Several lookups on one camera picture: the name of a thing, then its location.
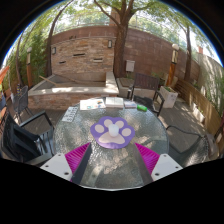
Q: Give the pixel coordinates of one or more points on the grey wall utility box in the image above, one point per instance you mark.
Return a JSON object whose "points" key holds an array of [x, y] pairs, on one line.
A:
{"points": [[130, 66]]}

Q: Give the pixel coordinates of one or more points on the white number plate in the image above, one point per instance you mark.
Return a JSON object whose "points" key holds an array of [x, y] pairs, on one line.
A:
{"points": [[70, 114]]}

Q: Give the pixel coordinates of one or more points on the blue and white pack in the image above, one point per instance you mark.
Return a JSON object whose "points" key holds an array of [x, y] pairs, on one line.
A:
{"points": [[130, 104]]}

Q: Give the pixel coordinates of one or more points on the white flat box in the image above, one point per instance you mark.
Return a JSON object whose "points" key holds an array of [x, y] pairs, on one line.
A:
{"points": [[119, 102], [110, 102]]}

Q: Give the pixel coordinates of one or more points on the large tree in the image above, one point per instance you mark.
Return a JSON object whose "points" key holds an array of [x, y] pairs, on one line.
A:
{"points": [[120, 50]]}

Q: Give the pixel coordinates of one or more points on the printed paper sheet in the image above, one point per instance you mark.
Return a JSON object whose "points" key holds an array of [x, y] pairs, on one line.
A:
{"points": [[91, 104]]}

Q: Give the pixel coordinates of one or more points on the dark wooden slatted chair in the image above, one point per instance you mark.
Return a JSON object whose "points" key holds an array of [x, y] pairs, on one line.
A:
{"points": [[145, 83]]}

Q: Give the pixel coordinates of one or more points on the purple paw-shaped mouse pad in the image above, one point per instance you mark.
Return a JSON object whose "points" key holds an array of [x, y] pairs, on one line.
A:
{"points": [[100, 131]]}

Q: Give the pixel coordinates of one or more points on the white square planter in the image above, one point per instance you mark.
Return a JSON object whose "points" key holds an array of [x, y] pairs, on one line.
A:
{"points": [[168, 96]]}

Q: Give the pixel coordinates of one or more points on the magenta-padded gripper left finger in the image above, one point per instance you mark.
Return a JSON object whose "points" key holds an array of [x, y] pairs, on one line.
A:
{"points": [[76, 158]]}

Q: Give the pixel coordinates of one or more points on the slim tree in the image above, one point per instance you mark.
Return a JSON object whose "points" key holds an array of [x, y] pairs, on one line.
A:
{"points": [[188, 56]]}

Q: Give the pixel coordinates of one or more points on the black mesh chair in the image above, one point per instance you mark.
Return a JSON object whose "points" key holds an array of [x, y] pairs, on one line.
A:
{"points": [[20, 100]]}

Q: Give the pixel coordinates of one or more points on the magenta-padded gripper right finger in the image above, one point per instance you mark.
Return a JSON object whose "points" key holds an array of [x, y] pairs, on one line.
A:
{"points": [[150, 158]]}

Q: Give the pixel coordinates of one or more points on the wooden post lamp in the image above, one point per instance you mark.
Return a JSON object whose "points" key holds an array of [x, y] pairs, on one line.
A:
{"points": [[172, 66]]}

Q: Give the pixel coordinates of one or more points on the black wall lamp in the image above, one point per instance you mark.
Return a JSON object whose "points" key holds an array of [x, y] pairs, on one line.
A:
{"points": [[110, 44], [53, 50]]}

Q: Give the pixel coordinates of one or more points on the black metal armchair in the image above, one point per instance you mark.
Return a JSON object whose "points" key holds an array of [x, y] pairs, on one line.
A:
{"points": [[20, 140], [186, 141]]}

